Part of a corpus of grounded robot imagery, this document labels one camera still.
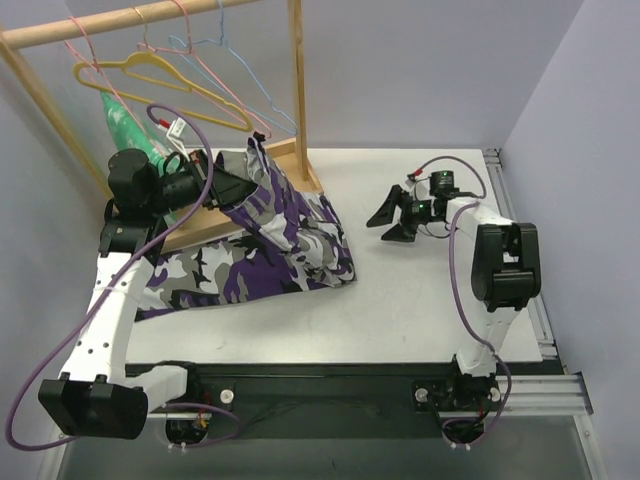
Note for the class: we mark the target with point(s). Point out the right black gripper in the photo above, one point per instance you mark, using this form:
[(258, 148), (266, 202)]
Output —
[(407, 212)]

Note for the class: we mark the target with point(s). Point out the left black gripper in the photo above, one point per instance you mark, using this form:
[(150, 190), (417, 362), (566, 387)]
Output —
[(208, 176)]

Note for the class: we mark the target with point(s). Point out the purple camouflage trousers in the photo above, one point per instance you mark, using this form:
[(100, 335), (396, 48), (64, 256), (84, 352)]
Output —
[(289, 241)]

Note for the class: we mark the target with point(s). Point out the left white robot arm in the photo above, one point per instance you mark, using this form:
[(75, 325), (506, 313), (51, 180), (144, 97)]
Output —
[(93, 396)]

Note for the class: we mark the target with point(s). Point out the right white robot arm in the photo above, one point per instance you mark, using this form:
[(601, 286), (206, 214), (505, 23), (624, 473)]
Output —
[(505, 272)]

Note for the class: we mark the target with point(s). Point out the green patterned garment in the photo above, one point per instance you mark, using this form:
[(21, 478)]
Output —
[(127, 131)]

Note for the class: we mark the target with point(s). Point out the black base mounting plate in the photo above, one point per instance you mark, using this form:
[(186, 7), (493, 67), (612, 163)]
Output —
[(343, 401)]

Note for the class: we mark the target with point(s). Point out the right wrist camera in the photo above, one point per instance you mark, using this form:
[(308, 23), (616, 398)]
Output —
[(442, 184)]

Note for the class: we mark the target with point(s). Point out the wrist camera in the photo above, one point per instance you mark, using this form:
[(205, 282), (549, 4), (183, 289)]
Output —
[(173, 133), (442, 184)]

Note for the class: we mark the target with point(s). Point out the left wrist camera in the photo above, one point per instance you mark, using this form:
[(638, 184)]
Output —
[(173, 133)]

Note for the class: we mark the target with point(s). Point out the blue wire hanger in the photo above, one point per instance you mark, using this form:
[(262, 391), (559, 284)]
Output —
[(236, 77)]

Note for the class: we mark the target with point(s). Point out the right pink wire hanger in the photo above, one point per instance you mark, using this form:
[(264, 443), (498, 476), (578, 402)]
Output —
[(186, 50)]

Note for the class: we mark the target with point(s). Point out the aluminium frame rail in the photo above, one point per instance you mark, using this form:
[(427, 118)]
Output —
[(400, 308)]

